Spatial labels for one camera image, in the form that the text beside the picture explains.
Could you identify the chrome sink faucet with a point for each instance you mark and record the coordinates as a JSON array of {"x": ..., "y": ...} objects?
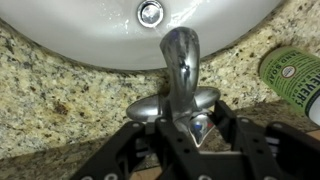
[{"x": 181, "y": 73}]

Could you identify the green hand soap bottle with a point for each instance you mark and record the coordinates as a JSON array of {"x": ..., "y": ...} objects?
[{"x": 293, "y": 80}]

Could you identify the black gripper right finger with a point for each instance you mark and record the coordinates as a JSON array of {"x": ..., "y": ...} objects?
[{"x": 266, "y": 156}]

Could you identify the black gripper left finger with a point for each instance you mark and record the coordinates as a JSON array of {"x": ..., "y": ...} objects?
[{"x": 133, "y": 153}]

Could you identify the white oval sink basin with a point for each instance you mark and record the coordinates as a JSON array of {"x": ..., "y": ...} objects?
[{"x": 83, "y": 30}]

